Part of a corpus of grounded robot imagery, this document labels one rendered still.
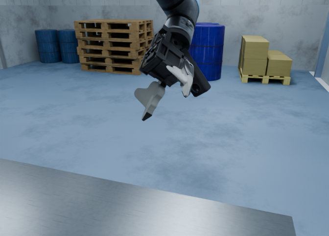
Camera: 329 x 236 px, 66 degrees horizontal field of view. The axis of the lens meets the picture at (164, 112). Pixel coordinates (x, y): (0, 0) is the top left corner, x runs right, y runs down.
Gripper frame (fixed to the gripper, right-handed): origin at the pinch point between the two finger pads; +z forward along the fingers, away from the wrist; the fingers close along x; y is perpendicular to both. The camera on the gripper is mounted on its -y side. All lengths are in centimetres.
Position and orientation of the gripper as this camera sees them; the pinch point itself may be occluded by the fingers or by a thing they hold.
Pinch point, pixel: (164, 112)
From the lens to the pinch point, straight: 52.0
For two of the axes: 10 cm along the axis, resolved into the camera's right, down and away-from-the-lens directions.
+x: 5.9, -3.1, -7.5
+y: -7.8, -4.7, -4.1
